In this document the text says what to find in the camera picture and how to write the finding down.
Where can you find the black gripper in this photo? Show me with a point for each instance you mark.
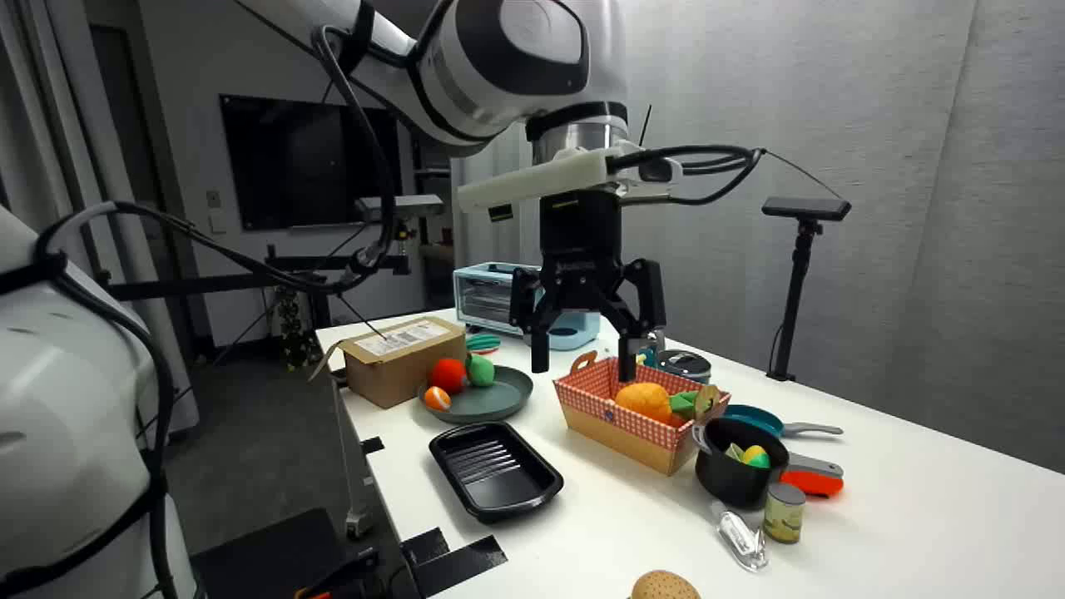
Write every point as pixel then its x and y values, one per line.
pixel 584 236

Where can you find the orange pineapple plushy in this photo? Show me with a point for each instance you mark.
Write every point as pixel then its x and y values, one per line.
pixel 645 399

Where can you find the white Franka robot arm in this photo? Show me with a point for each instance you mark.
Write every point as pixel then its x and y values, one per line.
pixel 489 68

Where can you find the brown labelled cardboard box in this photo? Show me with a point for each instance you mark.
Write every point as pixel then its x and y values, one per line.
pixel 386 379

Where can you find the black toy pot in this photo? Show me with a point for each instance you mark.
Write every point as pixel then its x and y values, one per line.
pixel 735 488

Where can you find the teal toy kettle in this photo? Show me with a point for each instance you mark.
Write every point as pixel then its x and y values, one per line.
pixel 654 347

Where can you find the dark green plate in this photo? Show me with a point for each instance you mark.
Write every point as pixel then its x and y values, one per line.
pixel 502 399

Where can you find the small teal toy dish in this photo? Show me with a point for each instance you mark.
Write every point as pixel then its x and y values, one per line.
pixel 485 340

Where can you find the green toy fruit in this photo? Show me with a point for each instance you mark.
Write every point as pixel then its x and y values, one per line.
pixel 480 369

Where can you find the light blue toy oven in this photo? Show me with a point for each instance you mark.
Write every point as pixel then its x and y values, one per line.
pixel 489 294

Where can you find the red toy tomato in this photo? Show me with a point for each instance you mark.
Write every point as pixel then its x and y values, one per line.
pixel 446 374

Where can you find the black plastic tray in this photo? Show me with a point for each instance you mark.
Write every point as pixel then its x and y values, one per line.
pixel 495 470

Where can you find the small orange toy fruit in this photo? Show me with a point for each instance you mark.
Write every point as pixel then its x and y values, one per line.
pixel 436 399

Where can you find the dark shelf rack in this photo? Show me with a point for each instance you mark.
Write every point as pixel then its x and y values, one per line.
pixel 435 236

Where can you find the yellow green toy food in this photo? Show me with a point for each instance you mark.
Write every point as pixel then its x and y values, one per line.
pixel 755 452

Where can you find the clear plastic labelled tag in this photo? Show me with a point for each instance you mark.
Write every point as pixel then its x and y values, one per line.
pixel 740 538

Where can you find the black mounting plate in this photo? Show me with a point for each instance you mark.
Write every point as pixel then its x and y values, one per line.
pixel 462 564
pixel 424 544

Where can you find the toy hamburger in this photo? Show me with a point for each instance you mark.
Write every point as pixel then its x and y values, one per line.
pixel 663 586

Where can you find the green toy can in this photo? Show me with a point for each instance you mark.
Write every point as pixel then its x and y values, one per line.
pixel 784 517

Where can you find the orange toy utensil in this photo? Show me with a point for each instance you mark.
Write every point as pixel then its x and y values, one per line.
pixel 818 482

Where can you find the black camera stand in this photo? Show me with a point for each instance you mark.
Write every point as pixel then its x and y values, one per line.
pixel 792 299

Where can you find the grey stereo camera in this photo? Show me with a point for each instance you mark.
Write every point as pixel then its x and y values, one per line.
pixel 415 203

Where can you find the black stereo camera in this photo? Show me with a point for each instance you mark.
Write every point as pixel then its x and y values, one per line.
pixel 808 206

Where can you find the black metal rail frame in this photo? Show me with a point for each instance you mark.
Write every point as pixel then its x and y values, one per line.
pixel 320 264

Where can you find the black wall monitor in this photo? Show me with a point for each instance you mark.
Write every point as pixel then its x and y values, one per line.
pixel 300 160

